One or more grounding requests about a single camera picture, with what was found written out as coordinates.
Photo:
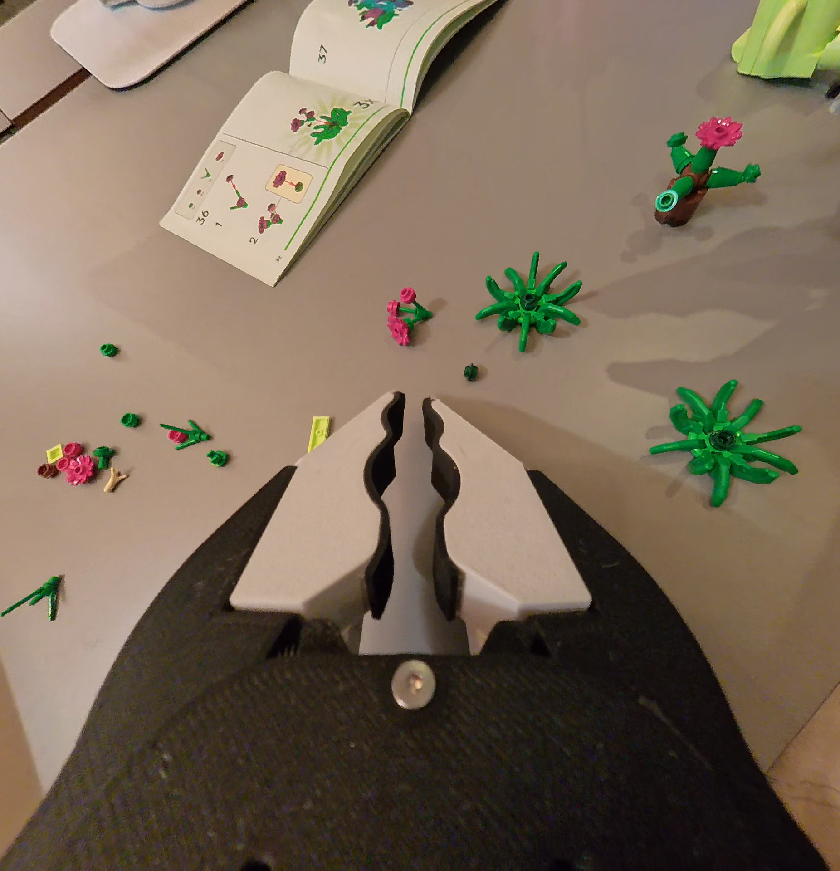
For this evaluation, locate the pink flower three-stem toy assembly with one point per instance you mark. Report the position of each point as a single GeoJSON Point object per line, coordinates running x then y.
{"type": "Point", "coordinates": [699, 160]}

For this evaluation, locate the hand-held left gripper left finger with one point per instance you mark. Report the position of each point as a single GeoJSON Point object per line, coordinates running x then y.
{"type": "Point", "coordinates": [311, 531]}

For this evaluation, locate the open instruction booklet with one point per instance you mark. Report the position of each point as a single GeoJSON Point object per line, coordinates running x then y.
{"type": "Point", "coordinates": [270, 136]}

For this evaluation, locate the lime toy plate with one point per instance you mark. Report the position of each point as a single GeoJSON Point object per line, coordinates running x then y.
{"type": "Point", "coordinates": [318, 435]}

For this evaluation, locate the lime green toy pot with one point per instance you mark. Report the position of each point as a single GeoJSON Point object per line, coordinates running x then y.
{"type": "Point", "coordinates": [787, 41]}

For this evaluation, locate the green spiky toy leaf plant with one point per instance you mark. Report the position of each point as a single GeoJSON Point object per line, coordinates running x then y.
{"type": "Point", "coordinates": [706, 446]}
{"type": "Point", "coordinates": [529, 306]}

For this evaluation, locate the thin green toy stem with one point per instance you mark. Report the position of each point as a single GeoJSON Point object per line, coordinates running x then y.
{"type": "Point", "coordinates": [49, 588]}

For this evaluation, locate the pink toy flower cluster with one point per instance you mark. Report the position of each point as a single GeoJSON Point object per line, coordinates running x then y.
{"type": "Point", "coordinates": [397, 330]}

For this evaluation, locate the pink toy flower with stem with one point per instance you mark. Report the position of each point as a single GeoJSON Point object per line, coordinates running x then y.
{"type": "Point", "coordinates": [185, 435]}

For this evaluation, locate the tan toy branch piece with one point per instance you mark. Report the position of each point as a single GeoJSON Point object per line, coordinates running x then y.
{"type": "Point", "coordinates": [114, 482]}

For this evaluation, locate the green toy stud with stalk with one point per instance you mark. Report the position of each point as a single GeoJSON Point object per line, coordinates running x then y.
{"type": "Point", "coordinates": [104, 454]}

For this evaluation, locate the small lime toy tile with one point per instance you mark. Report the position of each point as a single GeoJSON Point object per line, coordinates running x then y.
{"type": "Point", "coordinates": [55, 452]}

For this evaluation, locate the grey table mat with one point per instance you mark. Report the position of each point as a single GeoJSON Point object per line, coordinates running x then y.
{"type": "Point", "coordinates": [134, 47]}

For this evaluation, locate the small green toy stem piece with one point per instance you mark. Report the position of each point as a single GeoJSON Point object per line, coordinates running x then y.
{"type": "Point", "coordinates": [217, 458]}

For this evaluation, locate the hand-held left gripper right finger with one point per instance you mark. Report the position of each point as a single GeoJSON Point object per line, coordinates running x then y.
{"type": "Point", "coordinates": [508, 537]}

